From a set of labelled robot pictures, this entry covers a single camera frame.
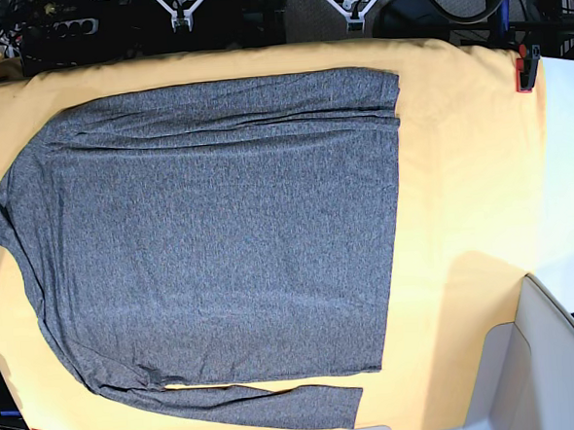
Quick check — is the black round stand base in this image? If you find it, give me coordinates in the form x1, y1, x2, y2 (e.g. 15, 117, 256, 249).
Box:
372, 0, 450, 41

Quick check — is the black power strip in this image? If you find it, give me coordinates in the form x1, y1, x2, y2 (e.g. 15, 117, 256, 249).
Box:
20, 17, 100, 42

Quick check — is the grey long-sleeve T-shirt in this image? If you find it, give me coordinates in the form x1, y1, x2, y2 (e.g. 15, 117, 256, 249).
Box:
0, 68, 400, 430

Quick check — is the white cardboard box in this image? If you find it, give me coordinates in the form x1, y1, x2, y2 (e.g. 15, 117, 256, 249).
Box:
463, 275, 574, 430

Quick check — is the red black clamp right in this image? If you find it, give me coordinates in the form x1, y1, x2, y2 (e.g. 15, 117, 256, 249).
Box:
516, 44, 541, 93

